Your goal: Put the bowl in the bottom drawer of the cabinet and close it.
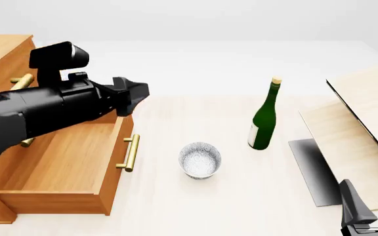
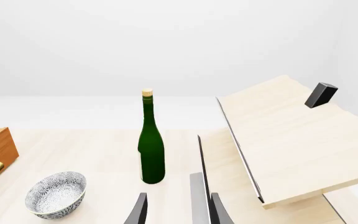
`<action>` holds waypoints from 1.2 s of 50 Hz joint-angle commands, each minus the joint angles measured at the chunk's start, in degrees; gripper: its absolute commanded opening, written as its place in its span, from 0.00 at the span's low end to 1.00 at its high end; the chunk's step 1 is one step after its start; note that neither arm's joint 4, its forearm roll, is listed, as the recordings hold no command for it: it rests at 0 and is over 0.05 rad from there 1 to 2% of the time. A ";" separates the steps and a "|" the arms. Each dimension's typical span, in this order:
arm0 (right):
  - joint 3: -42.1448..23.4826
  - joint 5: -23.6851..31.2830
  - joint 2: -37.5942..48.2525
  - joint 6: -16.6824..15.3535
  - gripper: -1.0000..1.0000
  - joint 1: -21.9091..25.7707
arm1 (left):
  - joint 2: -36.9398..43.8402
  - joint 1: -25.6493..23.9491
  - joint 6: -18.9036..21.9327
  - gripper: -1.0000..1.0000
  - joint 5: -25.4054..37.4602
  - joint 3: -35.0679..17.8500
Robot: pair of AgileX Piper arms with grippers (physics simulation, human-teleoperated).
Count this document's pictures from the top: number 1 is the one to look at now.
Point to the green wine bottle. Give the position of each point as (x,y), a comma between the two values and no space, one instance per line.
(264,123)

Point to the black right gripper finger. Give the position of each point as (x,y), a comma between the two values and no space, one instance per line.
(354,204)

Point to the pale wooden rack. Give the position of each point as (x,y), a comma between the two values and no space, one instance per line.
(356,118)

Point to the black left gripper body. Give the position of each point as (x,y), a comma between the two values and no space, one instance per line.
(121,98)

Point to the wooden closed drawer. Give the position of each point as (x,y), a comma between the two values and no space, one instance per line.
(8,66)

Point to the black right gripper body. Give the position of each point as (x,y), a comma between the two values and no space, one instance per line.
(372,229)

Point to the wooden open drawer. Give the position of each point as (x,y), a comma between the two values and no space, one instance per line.
(74,159)

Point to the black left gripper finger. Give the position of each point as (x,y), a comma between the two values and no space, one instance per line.
(137,100)
(138,88)

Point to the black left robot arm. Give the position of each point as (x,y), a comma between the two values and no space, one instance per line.
(28,110)

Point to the speckled black and white bowl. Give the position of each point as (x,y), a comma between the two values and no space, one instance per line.
(199,161)

